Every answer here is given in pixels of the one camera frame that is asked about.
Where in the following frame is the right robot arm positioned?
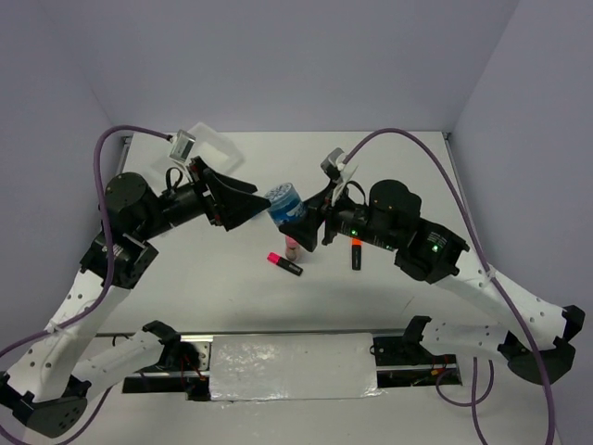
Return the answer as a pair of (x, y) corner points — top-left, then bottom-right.
(279, 180), (585, 385)

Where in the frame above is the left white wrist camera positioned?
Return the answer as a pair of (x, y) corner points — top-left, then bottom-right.
(169, 130), (196, 164)

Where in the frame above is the pink glitter jar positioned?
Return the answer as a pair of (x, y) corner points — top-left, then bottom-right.
(284, 235), (302, 262)

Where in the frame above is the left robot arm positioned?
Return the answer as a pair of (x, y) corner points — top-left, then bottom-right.
(1, 158), (271, 439)

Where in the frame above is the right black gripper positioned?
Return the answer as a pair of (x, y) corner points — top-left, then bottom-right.
(278, 178), (398, 250)

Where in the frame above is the silver foil cover plate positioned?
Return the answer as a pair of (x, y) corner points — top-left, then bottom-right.
(209, 333), (380, 401)

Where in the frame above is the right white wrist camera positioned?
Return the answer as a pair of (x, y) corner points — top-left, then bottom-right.
(319, 147), (361, 200)

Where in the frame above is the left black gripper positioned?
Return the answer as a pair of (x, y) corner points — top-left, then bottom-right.
(135, 156), (270, 240)

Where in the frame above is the orange highlighter marker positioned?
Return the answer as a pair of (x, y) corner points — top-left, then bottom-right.
(351, 238), (362, 271)

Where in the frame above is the blue paint jar with label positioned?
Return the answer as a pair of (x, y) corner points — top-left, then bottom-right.
(264, 183), (306, 226)

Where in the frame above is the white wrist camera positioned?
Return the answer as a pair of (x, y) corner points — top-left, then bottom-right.
(169, 130), (196, 164)
(319, 147), (361, 200)

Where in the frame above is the white three-compartment plastic tray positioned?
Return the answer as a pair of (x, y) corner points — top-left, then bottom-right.
(153, 122), (245, 183)

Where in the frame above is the pink highlighter marker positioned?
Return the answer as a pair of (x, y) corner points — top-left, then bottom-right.
(267, 252), (303, 276)

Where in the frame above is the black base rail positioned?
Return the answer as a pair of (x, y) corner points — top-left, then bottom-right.
(122, 333), (462, 402)

